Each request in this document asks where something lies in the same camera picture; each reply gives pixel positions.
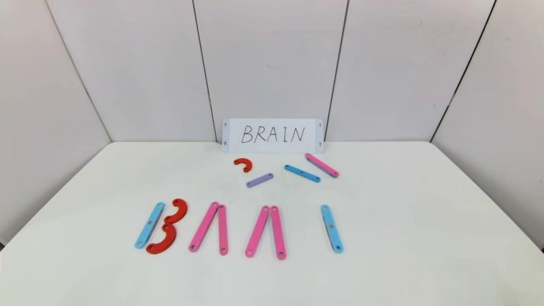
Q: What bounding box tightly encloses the purple short flat bar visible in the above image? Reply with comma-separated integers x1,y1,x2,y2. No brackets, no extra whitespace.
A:
246,173,275,188

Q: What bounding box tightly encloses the white BRAIN sign card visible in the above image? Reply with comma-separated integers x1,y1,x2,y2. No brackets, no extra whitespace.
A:
222,118,325,154

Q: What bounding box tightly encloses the blue flat bar with holes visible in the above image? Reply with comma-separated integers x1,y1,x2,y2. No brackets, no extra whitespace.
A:
134,202,166,249
320,204,344,254
284,164,321,183

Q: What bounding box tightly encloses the pink bar with holes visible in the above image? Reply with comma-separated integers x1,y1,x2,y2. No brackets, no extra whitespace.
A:
270,206,287,261
305,153,340,178
245,206,271,258
217,204,229,256
188,201,220,253

